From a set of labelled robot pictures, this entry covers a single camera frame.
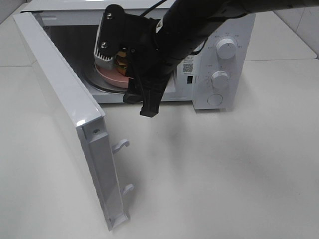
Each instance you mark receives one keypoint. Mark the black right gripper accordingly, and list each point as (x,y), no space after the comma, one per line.
(146,83)

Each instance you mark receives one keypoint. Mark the pink speckled plate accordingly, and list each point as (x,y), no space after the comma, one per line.
(113,74)

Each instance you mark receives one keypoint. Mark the burger with lettuce and tomato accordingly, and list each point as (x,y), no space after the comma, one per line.
(121,62)

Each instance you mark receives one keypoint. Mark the round white door release button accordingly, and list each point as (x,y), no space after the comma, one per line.
(215,100)

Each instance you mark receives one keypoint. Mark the white timer knob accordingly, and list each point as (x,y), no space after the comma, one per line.
(220,79)

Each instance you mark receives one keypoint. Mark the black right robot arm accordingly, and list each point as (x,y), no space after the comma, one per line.
(185,25)

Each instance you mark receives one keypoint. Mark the glass microwave turntable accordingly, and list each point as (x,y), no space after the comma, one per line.
(97,81)

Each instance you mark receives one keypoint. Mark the white microwave oven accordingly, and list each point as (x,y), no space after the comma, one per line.
(72,27)

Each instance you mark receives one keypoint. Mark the white upper power knob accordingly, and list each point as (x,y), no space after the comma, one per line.
(226,48)

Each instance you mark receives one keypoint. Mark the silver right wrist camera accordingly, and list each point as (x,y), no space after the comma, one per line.
(107,43)

